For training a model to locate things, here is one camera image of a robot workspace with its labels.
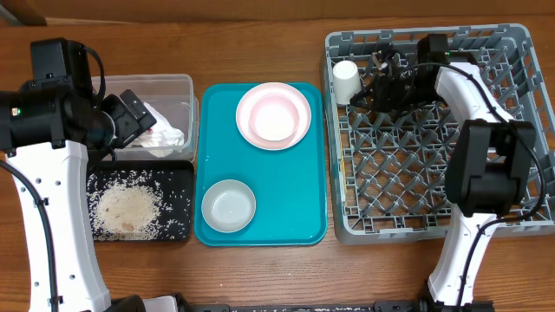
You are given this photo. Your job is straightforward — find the pile of rice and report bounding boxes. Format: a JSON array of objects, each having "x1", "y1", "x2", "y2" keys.
[{"x1": 86, "y1": 169, "x2": 192, "y2": 242}]

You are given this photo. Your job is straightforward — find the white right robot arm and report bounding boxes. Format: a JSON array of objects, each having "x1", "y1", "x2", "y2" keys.
[{"x1": 350, "y1": 34, "x2": 539, "y2": 311}]

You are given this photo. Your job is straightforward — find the pink small bowl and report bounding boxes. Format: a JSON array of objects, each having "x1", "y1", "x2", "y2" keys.
[{"x1": 249, "y1": 96, "x2": 299, "y2": 141}]

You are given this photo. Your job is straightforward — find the grey dishwasher rack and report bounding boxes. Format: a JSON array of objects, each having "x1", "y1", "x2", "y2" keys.
[{"x1": 323, "y1": 23, "x2": 554, "y2": 244}]

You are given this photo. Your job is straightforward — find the clear plastic bin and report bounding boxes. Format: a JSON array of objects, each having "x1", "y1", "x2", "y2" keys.
[{"x1": 106, "y1": 74, "x2": 199, "y2": 161}]

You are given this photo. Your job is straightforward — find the white paper cup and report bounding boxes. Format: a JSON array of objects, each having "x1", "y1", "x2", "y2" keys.
[{"x1": 332, "y1": 60, "x2": 362, "y2": 105}]

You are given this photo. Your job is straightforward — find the white napkin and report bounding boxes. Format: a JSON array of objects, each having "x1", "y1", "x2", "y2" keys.
[{"x1": 131, "y1": 102, "x2": 185, "y2": 158}]

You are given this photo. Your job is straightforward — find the teal plastic tray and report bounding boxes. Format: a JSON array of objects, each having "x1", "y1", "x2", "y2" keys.
[{"x1": 194, "y1": 82, "x2": 328, "y2": 247}]

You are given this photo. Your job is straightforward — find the grey bowl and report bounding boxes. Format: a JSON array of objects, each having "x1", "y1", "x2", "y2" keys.
[{"x1": 201, "y1": 179, "x2": 257, "y2": 233}]

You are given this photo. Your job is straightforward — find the black rectangular tray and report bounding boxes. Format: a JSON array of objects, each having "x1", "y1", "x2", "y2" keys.
[{"x1": 85, "y1": 159, "x2": 195, "y2": 243}]

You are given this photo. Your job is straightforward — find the pink plate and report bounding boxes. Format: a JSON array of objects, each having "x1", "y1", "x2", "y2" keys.
[{"x1": 236, "y1": 82, "x2": 311, "y2": 151}]

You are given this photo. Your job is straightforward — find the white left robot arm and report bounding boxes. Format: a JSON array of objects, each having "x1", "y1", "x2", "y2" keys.
[{"x1": 1, "y1": 38, "x2": 155, "y2": 311}]

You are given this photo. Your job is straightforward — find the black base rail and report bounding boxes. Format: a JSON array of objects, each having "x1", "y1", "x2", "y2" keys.
[{"x1": 108, "y1": 292, "x2": 495, "y2": 312}]

